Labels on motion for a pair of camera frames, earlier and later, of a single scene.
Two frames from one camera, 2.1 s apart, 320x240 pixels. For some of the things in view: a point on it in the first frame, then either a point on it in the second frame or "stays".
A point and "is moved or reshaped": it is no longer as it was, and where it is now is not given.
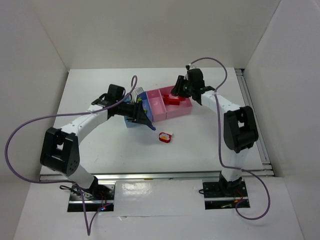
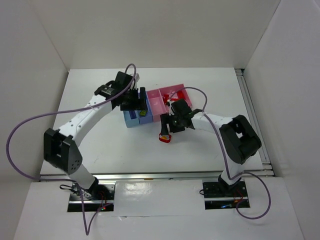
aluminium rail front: [207, 177] stays
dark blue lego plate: [152, 127] is moved or reshaped
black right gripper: [180, 85] to [169, 120]
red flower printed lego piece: [165, 137] stays
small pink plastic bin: [157, 104] stays
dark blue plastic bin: [144, 97] stays
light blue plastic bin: [129, 123] stays
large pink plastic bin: [185, 107] stays
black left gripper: [136, 110] to [135, 105]
